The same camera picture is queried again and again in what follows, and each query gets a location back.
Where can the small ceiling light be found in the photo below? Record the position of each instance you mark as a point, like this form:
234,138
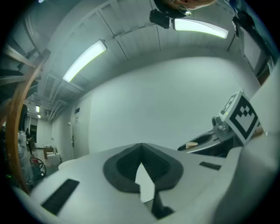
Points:
37,108

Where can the white wall panel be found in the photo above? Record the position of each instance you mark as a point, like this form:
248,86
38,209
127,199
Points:
253,52

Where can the black spoked wheel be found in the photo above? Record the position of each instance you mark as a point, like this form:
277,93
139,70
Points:
40,167

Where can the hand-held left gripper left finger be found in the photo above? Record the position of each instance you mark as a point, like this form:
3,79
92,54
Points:
87,175

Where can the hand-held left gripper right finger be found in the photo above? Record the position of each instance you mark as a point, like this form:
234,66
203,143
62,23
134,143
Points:
192,175

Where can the white door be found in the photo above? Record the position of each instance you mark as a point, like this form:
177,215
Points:
81,127

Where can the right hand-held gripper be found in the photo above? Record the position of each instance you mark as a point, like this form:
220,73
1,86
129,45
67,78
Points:
240,118

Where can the cardboard box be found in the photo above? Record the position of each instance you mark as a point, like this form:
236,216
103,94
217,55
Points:
52,156

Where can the black head-worn camera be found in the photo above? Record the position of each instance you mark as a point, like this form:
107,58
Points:
159,18

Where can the plastic-wrapped bundle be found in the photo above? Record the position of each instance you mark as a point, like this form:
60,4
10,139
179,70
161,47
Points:
24,153

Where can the thin-framed glasses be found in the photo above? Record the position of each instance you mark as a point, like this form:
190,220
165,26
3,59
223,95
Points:
183,10

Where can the wooden shelf frame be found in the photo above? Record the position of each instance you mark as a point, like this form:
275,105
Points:
17,113

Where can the person's head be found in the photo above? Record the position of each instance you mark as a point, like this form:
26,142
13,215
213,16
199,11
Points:
192,4

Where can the long ceiling light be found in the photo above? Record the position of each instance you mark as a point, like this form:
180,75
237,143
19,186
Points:
200,26
84,60

